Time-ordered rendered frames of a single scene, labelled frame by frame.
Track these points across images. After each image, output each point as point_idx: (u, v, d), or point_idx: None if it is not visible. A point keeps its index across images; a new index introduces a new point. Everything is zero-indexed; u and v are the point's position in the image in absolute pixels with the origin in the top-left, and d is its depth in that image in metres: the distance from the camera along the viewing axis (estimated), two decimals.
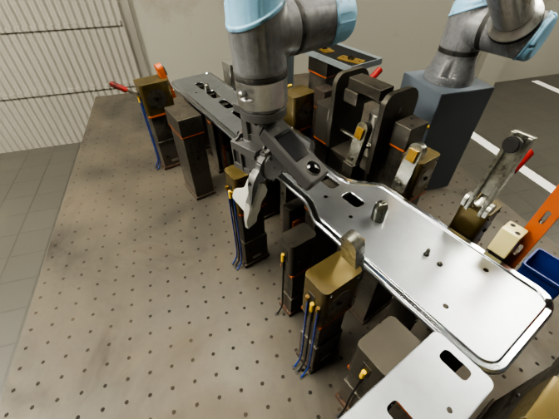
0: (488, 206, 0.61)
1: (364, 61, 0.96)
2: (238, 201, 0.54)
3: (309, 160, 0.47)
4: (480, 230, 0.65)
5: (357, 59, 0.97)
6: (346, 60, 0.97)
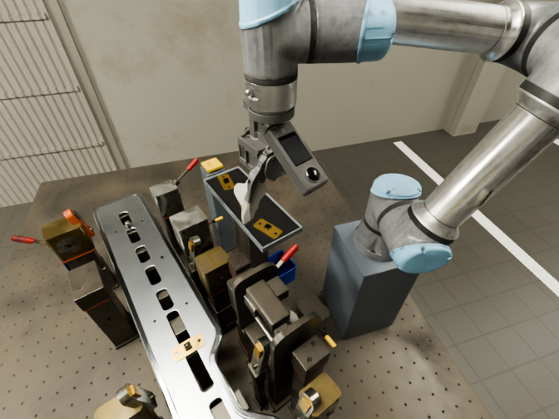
0: None
1: (281, 233, 0.87)
2: (238, 196, 0.55)
3: (309, 166, 0.46)
4: None
5: (274, 229, 0.88)
6: (261, 230, 0.88)
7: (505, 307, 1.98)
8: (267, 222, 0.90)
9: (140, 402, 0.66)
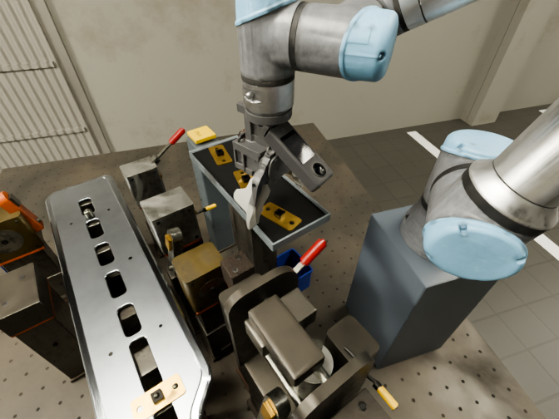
0: None
1: (299, 222, 0.59)
2: (239, 202, 0.54)
3: (314, 162, 0.47)
4: None
5: (289, 216, 0.60)
6: (270, 219, 0.59)
7: (549, 315, 1.69)
8: (278, 207, 0.62)
9: None
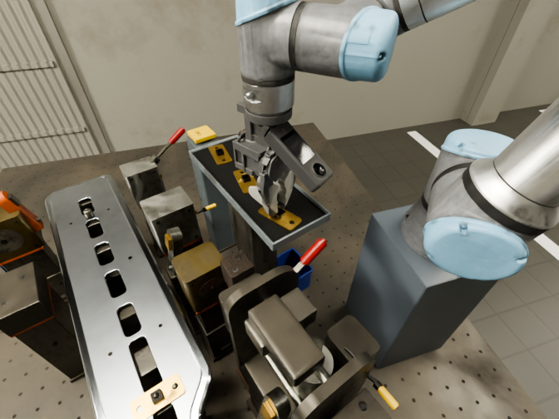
0: None
1: (300, 222, 0.59)
2: (255, 198, 0.57)
3: (314, 162, 0.47)
4: None
5: (289, 216, 0.60)
6: (270, 218, 0.59)
7: (549, 315, 1.69)
8: (278, 206, 0.62)
9: None
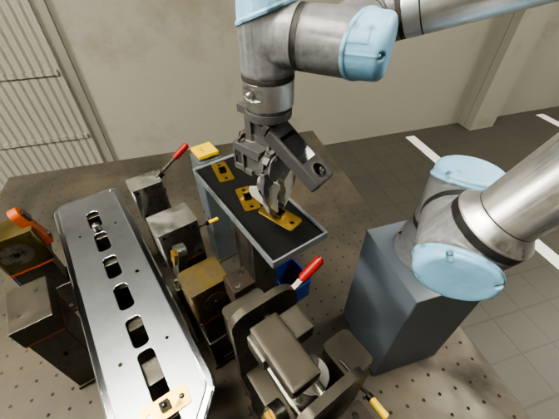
0: None
1: (300, 222, 0.59)
2: (256, 198, 0.57)
3: (314, 162, 0.47)
4: None
5: (289, 216, 0.60)
6: (270, 218, 0.59)
7: (543, 320, 1.73)
8: None
9: None
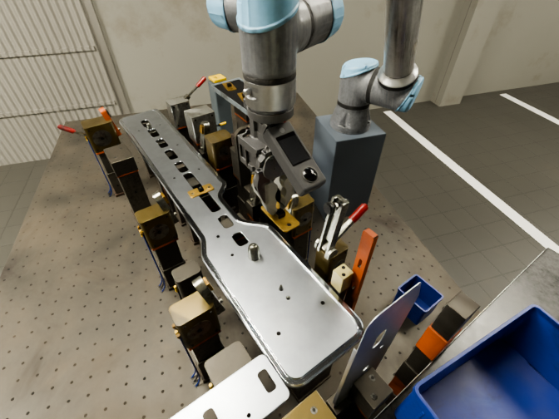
0: (328, 251, 0.76)
1: (297, 225, 0.58)
2: (257, 194, 0.58)
3: (306, 166, 0.46)
4: (330, 268, 0.81)
5: (288, 218, 0.59)
6: (269, 216, 0.60)
7: (476, 237, 2.22)
8: None
9: (168, 207, 0.91)
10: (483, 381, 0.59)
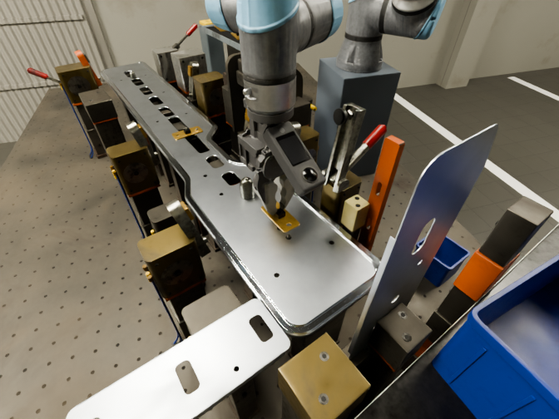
0: (338, 180, 0.62)
1: (297, 225, 0.58)
2: (257, 194, 0.58)
3: (306, 166, 0.46)
4: (340, 205, 0.66)
5: (288, 218, 0.59)
6: (269, 216, 0.60)
7: (489, 215, 2.08)
8: (281, 207, 0.62)
9: (146, 142, 0.77)
10: (546, 324, 0.44)
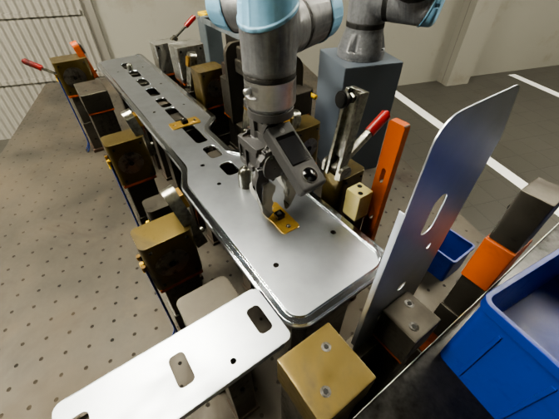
0: (340, 168, 0.60)
1: (296, 227, 0.58)
2: (254, 195, 0.58)
3: (306, 166, 0.46)
4: (342, 194, 0.64)
5: (288, 219, 0.60)
6: (269, 218, 0.60)
7: (491, 212, 2.06)
8: (281, 208, 0.62)
9: (141, 130, 0.74)
10: None
